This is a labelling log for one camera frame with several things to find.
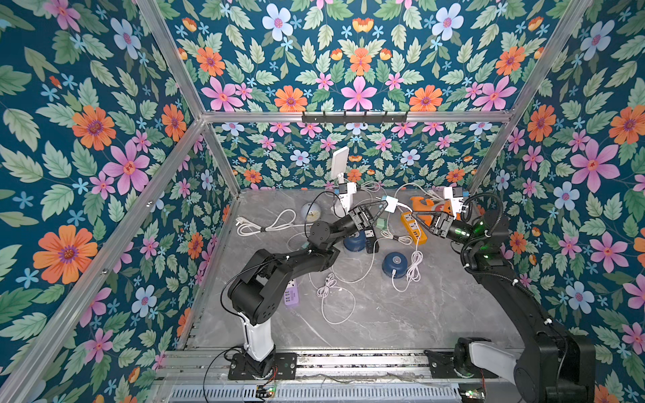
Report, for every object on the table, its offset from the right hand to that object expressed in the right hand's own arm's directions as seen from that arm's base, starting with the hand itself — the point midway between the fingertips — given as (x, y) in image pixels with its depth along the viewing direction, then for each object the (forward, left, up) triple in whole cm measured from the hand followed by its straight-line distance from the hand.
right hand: (420, 213), depth 69 cm
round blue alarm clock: (+21, +35, -24) cm, 48 cm away
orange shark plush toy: (+29, -14, -28) cm, 42 cm away
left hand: (-2, +10, +4) cm, 11 cm away
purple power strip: (-12, +40, -30) cm, 51 cm away
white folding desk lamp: (+27, +24, -6) cm, 37 cm away
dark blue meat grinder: (+5, +17, -24) cm, 30 cm away
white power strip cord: (+46, -10, -31) cm, 57 cm away
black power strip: (+11, +11, -30) cm, 34 cm away
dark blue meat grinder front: (-2, +4, -22) cm, 23 cm away
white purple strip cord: (+20, +48, -28) cm, 59 cm away
